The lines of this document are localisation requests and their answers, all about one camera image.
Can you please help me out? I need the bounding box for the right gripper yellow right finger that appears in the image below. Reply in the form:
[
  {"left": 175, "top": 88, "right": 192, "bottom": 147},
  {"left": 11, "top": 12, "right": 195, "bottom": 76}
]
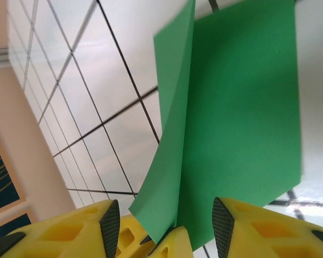
[{"left": 212, "top": 197, "right": 323, "bottom": 258}]

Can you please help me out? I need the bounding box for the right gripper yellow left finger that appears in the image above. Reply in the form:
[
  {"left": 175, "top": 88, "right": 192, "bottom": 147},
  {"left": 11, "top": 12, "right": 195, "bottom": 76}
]
[{"left": 0, "top": 199, "right": 122, "bottom": 258}]

